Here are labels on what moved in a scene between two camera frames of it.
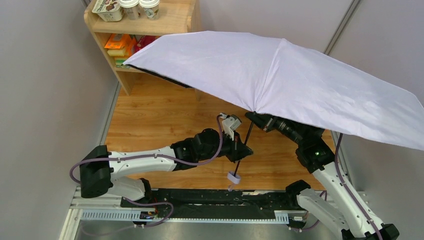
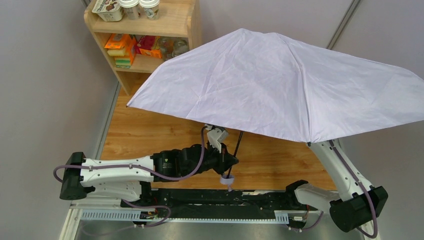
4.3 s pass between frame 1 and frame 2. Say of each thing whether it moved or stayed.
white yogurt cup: stayed
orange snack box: stayed
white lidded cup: stayed
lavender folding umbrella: moved
